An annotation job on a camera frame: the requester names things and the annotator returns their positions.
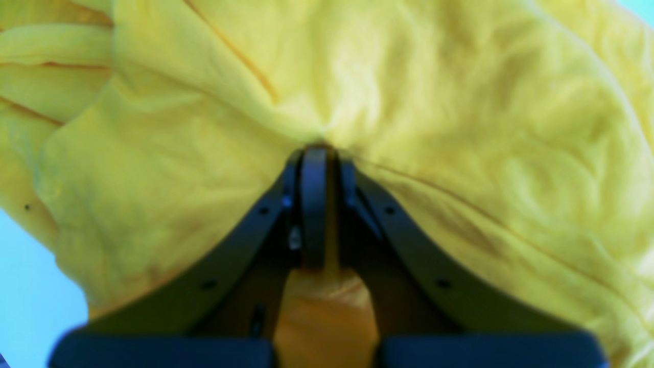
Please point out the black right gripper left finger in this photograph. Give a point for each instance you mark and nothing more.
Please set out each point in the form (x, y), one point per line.
(222, 312)

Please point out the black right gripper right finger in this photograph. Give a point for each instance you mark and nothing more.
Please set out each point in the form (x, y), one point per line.
(430, 310)

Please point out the orange t-shirt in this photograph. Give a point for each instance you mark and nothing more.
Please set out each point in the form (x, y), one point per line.
(518, 134)

